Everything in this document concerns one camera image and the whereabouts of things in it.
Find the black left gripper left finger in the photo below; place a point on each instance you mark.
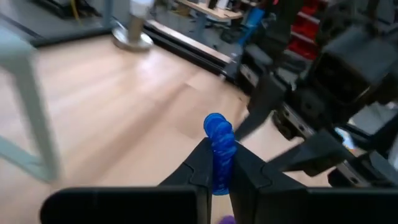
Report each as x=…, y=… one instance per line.
x=199, y=177

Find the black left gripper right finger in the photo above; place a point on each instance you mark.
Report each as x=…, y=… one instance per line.
x=248, y=180

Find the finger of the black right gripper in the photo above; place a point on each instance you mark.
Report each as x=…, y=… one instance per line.
x=261, y=109
x=314, y=155

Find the red bin rack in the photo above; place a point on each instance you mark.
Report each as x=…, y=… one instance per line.
x=306, y=31

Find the blue background chair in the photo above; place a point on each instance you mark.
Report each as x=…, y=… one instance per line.
x=252, y=21

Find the wooden background table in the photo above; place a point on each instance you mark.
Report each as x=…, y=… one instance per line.
x=211, y=9

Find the white bulb table lamp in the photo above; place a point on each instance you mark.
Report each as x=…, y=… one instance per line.
x=135, y=31

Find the green perforated metal shelf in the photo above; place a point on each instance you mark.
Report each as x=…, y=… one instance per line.
x=29, y=102

